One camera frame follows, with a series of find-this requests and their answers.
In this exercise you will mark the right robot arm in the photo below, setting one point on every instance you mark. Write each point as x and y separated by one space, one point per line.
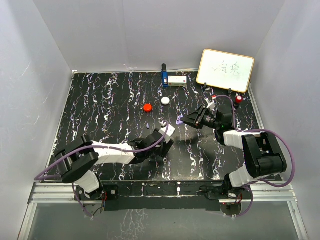
263 156

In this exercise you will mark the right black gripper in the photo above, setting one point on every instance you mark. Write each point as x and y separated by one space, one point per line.
195 118

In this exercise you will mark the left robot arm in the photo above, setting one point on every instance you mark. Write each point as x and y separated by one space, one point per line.
75 161

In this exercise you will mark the yellow framed whiteboard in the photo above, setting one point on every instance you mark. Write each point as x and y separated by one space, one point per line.
225 70

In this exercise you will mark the red earbud charging case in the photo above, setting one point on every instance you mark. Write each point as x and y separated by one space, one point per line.
147 107

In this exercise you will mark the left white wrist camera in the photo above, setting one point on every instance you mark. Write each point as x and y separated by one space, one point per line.
167 131

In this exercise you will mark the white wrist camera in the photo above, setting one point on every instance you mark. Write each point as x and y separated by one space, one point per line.
211 102
167 131

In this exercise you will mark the blue black marker device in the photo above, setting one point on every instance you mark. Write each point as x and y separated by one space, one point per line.
164 75

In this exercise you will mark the black front base frame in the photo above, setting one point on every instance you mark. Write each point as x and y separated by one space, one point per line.
167 195

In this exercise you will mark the white earbud charging case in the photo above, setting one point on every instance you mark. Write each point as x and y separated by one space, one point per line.
165 101

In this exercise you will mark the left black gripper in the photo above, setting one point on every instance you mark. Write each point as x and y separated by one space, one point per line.
165 146

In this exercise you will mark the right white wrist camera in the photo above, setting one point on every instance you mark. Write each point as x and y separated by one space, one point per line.
211 102

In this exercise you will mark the red emergency stop button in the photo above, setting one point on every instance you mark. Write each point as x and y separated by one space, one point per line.
237 101

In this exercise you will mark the purple earbud charging case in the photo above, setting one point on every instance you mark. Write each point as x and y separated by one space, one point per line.
179 120

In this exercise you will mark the white green carton box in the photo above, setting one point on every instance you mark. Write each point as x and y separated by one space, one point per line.
177 81

